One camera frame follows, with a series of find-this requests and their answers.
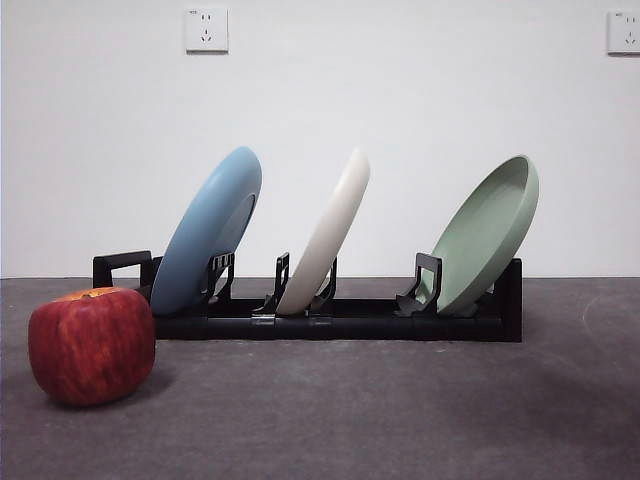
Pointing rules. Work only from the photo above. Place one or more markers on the blue plate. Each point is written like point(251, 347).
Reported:
point(200, 225)

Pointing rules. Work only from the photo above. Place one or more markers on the red apple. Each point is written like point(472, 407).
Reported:
point(92, 350)

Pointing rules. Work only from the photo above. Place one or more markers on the white plate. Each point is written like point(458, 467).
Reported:
point(330, 225)

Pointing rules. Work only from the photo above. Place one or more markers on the black plate rack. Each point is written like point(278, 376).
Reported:
point(350, 330)

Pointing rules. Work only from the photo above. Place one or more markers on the green plate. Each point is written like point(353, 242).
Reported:
point(480, 240)

